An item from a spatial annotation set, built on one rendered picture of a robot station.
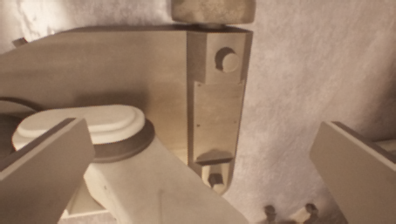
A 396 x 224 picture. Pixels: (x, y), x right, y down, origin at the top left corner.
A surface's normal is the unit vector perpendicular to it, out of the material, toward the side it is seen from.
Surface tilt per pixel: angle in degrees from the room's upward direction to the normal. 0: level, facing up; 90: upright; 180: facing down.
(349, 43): 0
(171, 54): 0
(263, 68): 0
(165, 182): 90
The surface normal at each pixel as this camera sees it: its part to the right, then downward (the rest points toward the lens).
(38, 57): 0.20, 0.47
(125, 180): 0.02, -0.88
